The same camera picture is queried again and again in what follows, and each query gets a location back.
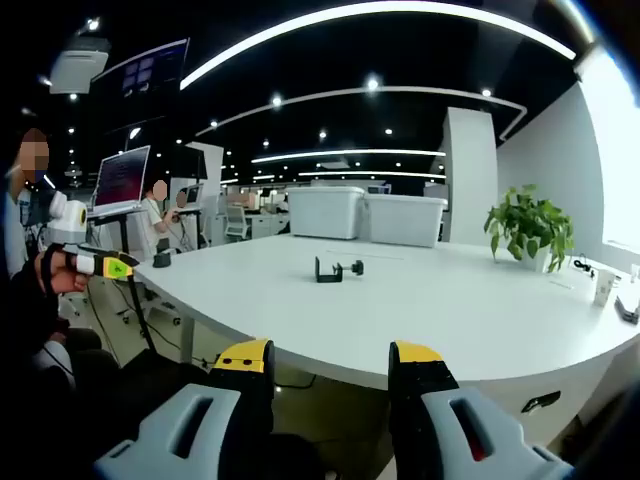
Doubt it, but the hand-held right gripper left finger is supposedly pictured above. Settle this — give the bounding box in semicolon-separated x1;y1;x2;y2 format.
94;338;276;480

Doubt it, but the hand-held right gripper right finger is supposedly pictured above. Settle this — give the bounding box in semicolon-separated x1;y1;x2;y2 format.
388;339;576;480

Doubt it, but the black clamp fixture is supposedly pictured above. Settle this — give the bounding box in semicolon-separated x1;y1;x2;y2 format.
314;255;366;285

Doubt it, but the white desk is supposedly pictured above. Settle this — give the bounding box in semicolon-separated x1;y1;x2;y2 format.
133;232;640;446

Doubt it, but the white and black desk device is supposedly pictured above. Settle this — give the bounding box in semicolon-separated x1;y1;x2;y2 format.
613;293;640;327

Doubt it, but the person's left hand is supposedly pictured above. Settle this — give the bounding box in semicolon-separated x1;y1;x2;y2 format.
34;244;94;297

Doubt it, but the person's torso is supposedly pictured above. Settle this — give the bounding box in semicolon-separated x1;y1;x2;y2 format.
2;188;36;274

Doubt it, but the black floor stand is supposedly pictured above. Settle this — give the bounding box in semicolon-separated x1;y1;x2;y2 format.
124;274;157;354

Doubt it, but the silver laptop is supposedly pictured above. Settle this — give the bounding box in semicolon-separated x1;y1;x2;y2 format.
87;144;152;219

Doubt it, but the person's leg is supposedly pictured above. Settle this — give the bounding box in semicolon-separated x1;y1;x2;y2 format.
64;344;214;456

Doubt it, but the white office chair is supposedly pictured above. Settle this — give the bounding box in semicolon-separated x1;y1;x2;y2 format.
224;203;250;240

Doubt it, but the white ceiling air unit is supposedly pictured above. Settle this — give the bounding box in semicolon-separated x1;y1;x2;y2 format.
48;37;112;95

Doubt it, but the large dark hanging monitor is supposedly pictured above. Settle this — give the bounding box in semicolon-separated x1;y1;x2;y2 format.
89;37;192;124

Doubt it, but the white storage box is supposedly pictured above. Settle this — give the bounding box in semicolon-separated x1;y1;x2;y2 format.
286;185;367;240
363;193;449;249

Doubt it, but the green potted plant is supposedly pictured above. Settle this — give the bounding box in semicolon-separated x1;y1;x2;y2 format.
483;183;577;274

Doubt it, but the small white card box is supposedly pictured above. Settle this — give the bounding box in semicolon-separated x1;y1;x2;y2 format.
593;268;622;307

